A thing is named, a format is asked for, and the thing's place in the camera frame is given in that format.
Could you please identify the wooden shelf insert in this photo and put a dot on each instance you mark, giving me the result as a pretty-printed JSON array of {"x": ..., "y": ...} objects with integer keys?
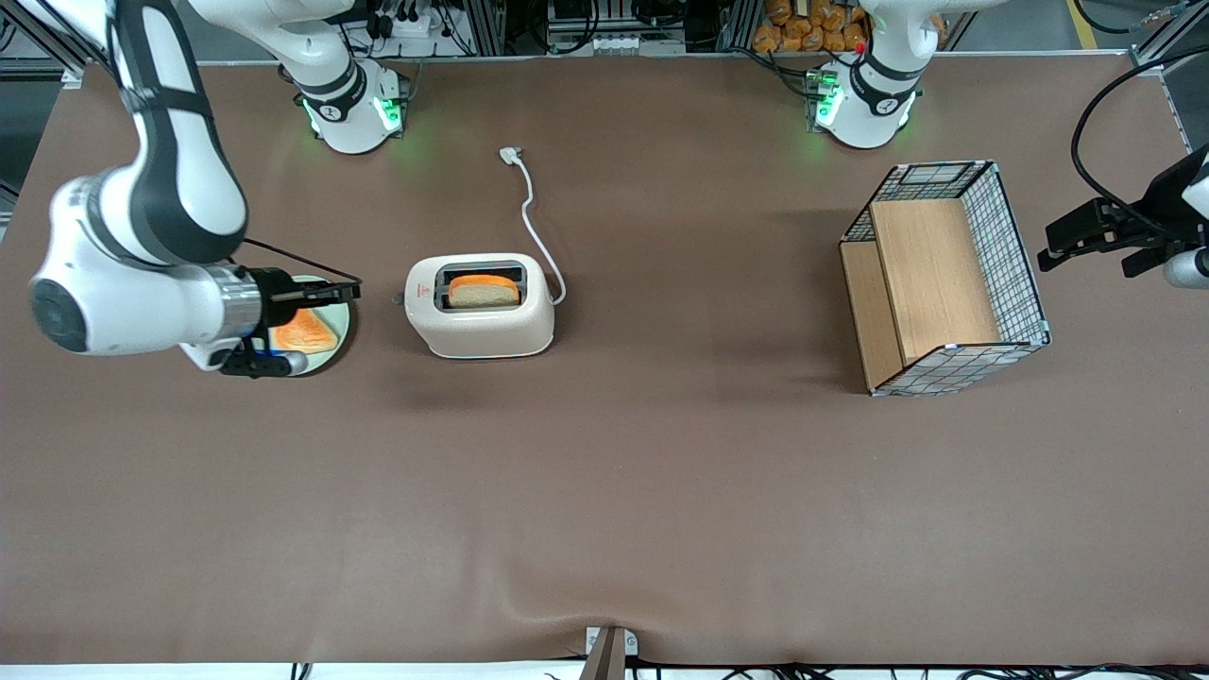
[{"x": 930, "y": 274}]

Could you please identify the bag of bread rolls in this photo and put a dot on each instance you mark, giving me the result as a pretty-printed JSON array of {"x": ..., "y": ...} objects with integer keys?
[{"x": 793, "y": 28}]

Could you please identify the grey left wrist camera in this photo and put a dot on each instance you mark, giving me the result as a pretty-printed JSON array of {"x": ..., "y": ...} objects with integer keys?
[{"x": 1188, "y": 269}]

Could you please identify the bread slice with orange crust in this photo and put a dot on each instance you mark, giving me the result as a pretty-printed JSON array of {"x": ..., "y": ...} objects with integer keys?
[{"x": 482, "y": 291}]

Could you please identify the white two-slot toaster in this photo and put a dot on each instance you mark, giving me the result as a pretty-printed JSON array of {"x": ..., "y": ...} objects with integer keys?
[{"x": 486, "y": 335}]

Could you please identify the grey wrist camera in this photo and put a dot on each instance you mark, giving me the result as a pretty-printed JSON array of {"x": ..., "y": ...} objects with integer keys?
[
  {"x": 1188, "y": 269},
  {"x": 269, "y": 364}
]

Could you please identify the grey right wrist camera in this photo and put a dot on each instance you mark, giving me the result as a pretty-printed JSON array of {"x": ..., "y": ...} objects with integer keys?
[{"x": 269, "y": 364}]

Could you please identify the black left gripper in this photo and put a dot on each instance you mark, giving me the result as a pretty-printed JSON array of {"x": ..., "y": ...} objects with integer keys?
[{"x": 1164, "y": 204}]

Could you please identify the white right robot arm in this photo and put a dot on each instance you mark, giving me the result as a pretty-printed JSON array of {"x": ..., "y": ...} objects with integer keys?
[{"x": 123, "y": 312}]

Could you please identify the white power strip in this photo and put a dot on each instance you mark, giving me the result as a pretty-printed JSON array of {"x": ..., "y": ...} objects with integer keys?
[{"x": 411, "y": 26}]

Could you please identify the pale green round plate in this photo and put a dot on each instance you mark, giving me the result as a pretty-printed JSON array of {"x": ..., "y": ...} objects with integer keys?
[{"x": 338, "y": 326}]

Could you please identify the triangular orange bread piece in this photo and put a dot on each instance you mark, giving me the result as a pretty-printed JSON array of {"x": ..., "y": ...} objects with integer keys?
[{"x": 307, "y": 332}]

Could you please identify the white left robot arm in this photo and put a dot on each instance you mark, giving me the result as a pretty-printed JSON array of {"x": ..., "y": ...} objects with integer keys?
[{"x": 874, "y": 104}]

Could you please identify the metal table edge bracket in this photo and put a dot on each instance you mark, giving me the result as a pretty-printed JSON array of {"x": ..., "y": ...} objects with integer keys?
[{"x": 609, "y": 656}]

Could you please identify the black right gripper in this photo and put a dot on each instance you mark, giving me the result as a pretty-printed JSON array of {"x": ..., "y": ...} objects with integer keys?
[{"x": 277, "y": 287}]

